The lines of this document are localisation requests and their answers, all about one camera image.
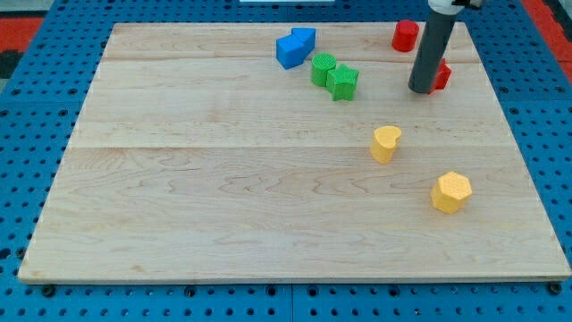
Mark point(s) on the red star block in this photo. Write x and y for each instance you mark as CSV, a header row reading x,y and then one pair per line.
x,y
442,76

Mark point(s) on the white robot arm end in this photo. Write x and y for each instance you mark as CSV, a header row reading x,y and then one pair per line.
x,y
454,7

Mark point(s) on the green star block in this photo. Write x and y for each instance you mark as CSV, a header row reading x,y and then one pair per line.
x,y
341,82

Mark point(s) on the wooden board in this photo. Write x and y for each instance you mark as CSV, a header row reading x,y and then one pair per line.
x,y
197,159

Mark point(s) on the yellow heart block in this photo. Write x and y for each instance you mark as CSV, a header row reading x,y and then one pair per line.
x,y
384,143

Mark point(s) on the green cylinder block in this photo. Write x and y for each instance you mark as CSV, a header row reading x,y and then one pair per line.
x,y
322,63

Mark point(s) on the blue chevron block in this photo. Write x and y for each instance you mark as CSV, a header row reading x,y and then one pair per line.
x,y
292,50

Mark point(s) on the yellow hexagon block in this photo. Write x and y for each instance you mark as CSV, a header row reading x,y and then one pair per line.
x,y
451,192

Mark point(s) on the red cylinder block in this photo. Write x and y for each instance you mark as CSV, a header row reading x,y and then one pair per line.
x,y
405,35

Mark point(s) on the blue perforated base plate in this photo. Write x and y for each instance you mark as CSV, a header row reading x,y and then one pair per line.
x,y
42,100

